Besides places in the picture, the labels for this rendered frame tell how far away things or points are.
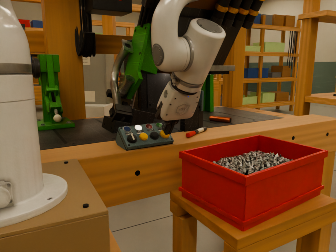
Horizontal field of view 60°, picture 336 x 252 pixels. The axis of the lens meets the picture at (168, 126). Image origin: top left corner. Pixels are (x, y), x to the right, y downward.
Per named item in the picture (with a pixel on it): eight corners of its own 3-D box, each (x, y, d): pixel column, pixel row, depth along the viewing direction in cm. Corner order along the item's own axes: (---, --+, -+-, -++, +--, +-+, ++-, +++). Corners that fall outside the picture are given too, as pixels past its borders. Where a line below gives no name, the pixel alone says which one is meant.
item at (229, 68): (235, 74, 101) (235, 65, 100) (197, 75, 93) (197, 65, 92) (176, 72, 134) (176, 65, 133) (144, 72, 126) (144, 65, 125)
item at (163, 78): (199, 115, 138) (200, 40, 132) (140, 121, 124) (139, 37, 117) (178, 110, 154) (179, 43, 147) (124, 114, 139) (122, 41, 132)
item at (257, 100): (295, 111, 732) (303, 15, 686) (217, 120, 618) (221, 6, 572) (277, 108, 779) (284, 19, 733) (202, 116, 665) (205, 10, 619)
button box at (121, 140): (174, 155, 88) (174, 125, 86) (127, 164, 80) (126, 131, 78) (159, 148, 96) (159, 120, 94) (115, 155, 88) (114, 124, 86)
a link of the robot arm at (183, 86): (181, 85, 68) (177, 95, 70) (211, 84, 72) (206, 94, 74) (166, 64, 73) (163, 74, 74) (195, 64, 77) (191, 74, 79)
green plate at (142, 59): (155, 88, 106) (168, 30, 104) (135, 82, 101) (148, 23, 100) (142, 86, 115) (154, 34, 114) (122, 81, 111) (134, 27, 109)
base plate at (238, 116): (284, 122, 131) (285, 117, 131) (8, 161, 77) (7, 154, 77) (223, 110, 167) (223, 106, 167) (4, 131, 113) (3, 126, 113)
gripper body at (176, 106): (175, 91, 69) (162, 125, 76) (210, 90, 74) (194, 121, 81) (163, 72, 73) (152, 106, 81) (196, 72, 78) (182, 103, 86)
